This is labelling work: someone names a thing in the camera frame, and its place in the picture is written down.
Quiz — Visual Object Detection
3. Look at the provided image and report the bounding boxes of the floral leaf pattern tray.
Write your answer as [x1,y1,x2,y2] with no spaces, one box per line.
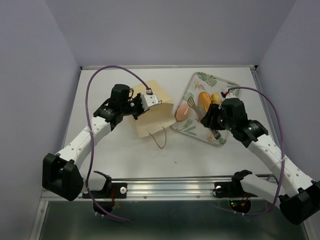
[171,72,239,146]

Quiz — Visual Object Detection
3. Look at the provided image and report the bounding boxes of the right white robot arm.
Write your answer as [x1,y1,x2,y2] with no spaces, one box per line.
[200,98,320,225]

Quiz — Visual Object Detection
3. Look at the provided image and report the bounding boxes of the aluminium front rail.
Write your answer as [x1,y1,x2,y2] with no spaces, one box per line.
[74,174,277,201]

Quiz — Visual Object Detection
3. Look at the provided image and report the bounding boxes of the long fake baguette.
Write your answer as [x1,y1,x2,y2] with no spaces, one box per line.
[198,91,212,113]

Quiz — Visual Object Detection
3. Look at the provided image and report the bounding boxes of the small round fake bun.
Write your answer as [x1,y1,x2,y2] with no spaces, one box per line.
[210,92,223,105]

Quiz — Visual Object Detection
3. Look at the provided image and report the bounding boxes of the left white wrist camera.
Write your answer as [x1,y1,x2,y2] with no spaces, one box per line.
[140,88,160,112]

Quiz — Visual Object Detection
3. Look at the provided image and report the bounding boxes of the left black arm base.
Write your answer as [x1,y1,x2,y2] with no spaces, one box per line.
[90,170,128,213]

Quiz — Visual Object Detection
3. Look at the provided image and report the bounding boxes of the brown paper bag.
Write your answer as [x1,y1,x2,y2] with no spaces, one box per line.
[131,80,176,141]

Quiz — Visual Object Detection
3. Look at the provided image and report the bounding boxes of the pink fake bread loaf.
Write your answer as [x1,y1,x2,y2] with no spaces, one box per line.
[175,103,190,122]

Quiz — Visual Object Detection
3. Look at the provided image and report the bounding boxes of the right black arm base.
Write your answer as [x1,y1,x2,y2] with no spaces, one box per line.
[212,170,256,214]

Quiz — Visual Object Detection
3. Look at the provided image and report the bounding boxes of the metal kitchen tongs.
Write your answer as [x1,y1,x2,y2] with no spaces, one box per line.
[187,97,221,140]

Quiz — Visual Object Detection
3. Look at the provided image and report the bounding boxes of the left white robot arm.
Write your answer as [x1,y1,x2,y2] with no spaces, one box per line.
[42,84,158,201]

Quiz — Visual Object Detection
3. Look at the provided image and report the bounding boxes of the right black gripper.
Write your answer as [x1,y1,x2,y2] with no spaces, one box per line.
[199,102,235,131]

